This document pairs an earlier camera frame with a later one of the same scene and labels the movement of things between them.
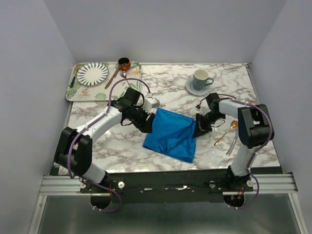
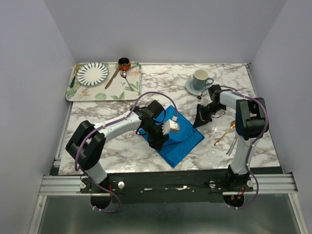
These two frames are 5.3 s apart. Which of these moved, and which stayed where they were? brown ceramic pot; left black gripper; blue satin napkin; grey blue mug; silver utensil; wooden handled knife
Moved: left black gripper; blue satin napkin
Stayed: brown ceramic pot; grey blue mug; silver utensil; wooden handled knife
